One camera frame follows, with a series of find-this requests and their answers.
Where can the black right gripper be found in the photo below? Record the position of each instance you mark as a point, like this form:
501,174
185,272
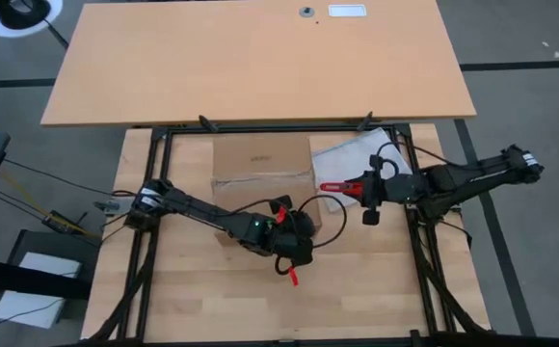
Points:
395,190

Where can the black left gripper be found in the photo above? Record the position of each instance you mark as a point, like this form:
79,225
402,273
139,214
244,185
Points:
284,241

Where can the red utility knife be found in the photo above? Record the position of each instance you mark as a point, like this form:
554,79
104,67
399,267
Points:
337,188

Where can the clear bubble wrap bag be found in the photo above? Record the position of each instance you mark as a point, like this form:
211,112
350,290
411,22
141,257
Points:
347,159

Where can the brown cardboard box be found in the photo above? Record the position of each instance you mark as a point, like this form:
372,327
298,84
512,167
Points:
260,159

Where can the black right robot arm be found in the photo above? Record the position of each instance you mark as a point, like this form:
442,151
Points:
477,178

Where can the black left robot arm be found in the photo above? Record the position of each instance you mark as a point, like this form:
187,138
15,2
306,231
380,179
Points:
202,209

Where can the black desk clamp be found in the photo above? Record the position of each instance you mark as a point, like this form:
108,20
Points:
208,124
366,120

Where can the white desk plate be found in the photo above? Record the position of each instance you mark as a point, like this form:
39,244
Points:
347,10

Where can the grey desk grommet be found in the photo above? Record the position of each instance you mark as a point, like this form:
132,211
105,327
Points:
307,12

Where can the light wooden desk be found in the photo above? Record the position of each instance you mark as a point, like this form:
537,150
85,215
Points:
164,62

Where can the black hub device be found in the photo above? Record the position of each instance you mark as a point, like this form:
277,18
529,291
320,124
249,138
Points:
60,222

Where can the black side cabinet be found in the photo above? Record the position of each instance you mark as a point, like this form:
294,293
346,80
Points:
43,241

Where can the white paper sheet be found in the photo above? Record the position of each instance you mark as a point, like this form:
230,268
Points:
24,311

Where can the white round stand base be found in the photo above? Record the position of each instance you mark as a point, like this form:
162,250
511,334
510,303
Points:
19,33

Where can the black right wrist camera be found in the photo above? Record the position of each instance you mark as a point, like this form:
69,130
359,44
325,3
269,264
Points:
371,217

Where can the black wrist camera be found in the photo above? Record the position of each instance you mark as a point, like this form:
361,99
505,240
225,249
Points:
280,203
371,217

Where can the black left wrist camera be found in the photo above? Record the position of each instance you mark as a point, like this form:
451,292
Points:
280,203

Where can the silver mounting bracket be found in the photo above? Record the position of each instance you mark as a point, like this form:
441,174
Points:
111,206

